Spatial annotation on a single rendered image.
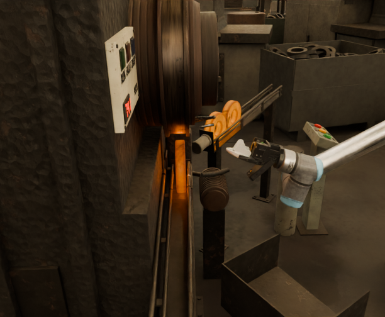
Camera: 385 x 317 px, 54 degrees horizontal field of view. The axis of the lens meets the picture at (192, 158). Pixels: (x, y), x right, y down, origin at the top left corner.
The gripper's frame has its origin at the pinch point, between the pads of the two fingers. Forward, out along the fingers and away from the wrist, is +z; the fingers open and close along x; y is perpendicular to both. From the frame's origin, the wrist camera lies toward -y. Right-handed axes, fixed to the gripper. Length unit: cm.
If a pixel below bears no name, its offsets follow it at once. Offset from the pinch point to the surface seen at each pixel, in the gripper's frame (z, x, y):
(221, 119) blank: -0.5, -38.1, 0.7
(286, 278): -14, 53, -11
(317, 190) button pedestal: -67, -51, -28
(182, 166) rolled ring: 17.8, 21.0, -1.5
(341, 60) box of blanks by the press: -110, -191, 34
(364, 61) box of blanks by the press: -132, -197, 38
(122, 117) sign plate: 37, 60, 24
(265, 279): -9, 53, -13
